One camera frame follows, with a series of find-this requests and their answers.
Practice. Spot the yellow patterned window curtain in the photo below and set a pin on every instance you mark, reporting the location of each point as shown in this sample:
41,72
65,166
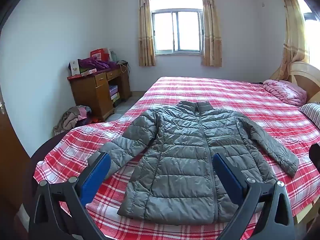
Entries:
146,42
211,42

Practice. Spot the bed with red plaid sheet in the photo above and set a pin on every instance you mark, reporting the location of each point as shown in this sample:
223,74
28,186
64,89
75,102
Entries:
225,97

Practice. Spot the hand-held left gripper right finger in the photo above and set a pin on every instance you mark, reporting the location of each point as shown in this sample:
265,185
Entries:
228,177

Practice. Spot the brown wooden desk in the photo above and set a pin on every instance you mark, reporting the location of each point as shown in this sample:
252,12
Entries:
92,95

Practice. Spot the grey puffer jacket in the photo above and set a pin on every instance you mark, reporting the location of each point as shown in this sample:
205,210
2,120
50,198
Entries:
180,155

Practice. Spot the stacked boxes under desk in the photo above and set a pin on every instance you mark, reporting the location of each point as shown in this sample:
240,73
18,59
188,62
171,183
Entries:
113,90

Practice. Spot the white upright box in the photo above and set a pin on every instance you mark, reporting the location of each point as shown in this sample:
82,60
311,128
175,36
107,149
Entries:
74,67

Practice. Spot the brown wooden door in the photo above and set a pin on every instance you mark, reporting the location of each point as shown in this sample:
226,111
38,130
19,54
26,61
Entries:
10,155

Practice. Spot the red gift box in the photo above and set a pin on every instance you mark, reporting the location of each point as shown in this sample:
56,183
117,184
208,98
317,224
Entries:
98,54

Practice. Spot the bright side window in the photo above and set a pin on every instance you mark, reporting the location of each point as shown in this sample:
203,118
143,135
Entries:
313,35

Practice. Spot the pink folded quilt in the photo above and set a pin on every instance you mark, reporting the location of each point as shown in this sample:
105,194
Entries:
285,92

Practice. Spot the purple quilted bedding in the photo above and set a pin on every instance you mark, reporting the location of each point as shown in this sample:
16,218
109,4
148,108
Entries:
97,63

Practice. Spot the tied yellow curtain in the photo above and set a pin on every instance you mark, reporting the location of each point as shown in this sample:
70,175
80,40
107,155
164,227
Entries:
292,42

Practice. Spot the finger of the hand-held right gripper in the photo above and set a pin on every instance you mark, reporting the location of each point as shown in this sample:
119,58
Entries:
315,155

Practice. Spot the sliding window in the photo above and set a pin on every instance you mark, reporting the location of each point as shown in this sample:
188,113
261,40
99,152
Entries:
175,30

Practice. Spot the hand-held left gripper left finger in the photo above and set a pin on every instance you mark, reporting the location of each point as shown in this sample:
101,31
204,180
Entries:
96,177

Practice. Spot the striped pillow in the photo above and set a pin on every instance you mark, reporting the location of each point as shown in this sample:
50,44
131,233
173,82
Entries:
312,113

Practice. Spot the dark rounded bed footboard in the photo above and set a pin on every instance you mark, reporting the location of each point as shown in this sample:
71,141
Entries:
40,150

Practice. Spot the pile of clothes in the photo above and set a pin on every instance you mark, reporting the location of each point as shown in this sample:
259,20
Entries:
72,118

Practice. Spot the flat red box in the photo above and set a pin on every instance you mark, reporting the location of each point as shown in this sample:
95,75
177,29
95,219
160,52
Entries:
85,73

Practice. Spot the light wooden headboard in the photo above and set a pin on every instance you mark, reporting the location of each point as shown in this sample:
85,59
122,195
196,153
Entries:
305,77

